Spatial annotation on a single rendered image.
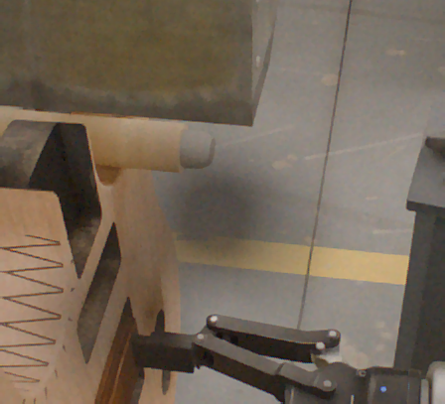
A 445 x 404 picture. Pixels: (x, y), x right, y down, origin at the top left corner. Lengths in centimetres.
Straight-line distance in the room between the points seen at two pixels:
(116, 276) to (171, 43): 28
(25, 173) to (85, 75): 12
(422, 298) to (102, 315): 103
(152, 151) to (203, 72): 22
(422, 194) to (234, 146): 129
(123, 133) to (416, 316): 108
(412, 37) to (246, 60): 285
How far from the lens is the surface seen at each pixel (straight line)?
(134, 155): 62
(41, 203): 52
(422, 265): 156
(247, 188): 256
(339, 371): 68
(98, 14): 40
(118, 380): 67
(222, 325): 70
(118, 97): 42
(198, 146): 61
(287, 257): 236
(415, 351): 170
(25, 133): 55
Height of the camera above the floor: 163
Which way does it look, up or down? 41 degrees down
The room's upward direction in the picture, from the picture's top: 1 degrees clockwise
